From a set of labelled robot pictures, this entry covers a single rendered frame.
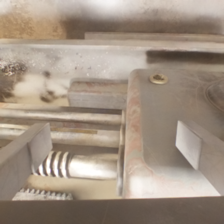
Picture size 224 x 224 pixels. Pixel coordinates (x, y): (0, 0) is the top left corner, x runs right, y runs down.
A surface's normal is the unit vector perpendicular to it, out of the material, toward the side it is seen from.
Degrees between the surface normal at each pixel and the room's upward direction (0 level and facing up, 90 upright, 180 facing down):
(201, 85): 90
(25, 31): 0
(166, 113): 90
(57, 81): 0
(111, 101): 0
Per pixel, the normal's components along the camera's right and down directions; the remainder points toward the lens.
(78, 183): -0.01, -0.77
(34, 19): -0.10, 0.63
